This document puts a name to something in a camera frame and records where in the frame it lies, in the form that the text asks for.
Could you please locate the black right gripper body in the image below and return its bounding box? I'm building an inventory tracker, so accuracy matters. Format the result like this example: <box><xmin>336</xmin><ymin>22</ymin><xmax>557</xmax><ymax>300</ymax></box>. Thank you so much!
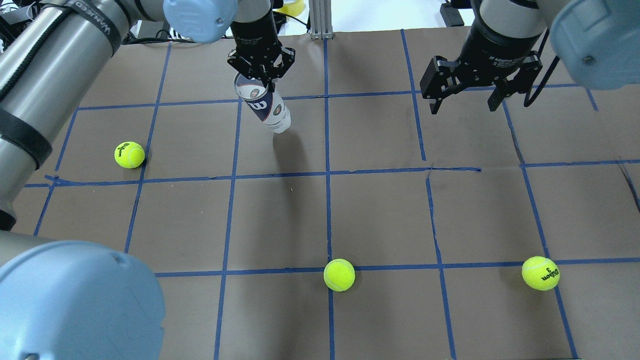
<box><xmin>420</xmin><ymin>18</ymin><xmax>542</xmax><ymax>101</ymax></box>

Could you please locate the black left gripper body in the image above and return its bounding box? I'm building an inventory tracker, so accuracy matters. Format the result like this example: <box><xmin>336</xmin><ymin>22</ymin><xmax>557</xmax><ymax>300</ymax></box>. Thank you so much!
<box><xmin>227</xmin><ymin>11</ymin><xmax>296</xmax><ymax>81</ymax></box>

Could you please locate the clear tennis ball can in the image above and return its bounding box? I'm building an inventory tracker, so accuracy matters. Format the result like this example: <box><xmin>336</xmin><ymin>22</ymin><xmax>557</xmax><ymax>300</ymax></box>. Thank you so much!
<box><xmin>234</xmin><ymin>72</ymin><xmax>291</xmax><ymax>134</ymax></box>

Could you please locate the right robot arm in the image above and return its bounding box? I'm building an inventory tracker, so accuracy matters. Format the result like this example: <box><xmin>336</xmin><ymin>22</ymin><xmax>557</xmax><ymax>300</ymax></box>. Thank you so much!
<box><xmin>419</xmin><ymin>0</ymin><xmax>640</xmax><ymax>115</ymax></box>

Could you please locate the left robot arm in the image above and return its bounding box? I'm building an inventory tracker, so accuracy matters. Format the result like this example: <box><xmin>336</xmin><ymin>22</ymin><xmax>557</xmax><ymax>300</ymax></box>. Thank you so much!
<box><xmin>1</xmin><ymin>0</ymin><xmax>274</xmax><ymax>360</ymax></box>

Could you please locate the Wilson tennis ball near table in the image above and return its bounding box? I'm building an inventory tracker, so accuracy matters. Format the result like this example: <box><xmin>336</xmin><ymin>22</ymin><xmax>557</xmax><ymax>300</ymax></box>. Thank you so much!
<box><xmin>114</xmin><ymin>141</ymin><xmax>146</xmax><ymax>169</ymax></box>

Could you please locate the far Head tennis ball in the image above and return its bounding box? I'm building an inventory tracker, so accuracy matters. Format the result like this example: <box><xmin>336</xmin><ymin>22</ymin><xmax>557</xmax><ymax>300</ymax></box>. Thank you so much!
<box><xmin>521</xmin><ymin>256</ymin><xmax>560</xmax><ymax>291</ymax></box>

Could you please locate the middle yellow tennis ball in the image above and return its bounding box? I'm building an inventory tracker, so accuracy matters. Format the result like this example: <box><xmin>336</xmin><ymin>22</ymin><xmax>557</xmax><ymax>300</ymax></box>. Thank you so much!
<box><xmin>323</xmin><ymin>259</ymin><xmax>355</xmax><ymax>292</ymax></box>

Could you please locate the yellow tape roll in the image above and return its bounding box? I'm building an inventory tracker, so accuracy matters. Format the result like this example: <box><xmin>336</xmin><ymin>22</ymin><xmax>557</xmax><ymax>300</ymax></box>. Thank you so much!
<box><xmin>273</xmin><ymin>0</ymin><xmax>306</xmax><ymax>17</ymax></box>

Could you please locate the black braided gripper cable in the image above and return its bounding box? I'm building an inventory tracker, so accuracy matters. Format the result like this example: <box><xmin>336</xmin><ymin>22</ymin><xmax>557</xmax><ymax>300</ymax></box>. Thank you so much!
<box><xmin>523</xmin><ymin>30</ymin><xmax>562</xmax><ymax>108</ymax></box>

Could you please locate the aluminium frame post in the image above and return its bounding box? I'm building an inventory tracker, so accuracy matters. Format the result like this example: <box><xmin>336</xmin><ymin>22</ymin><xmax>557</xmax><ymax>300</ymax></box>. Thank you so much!
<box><xmin>308</xmin><ymin>0</ymin><xmax>334</xmax><ymax>40</ymax></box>

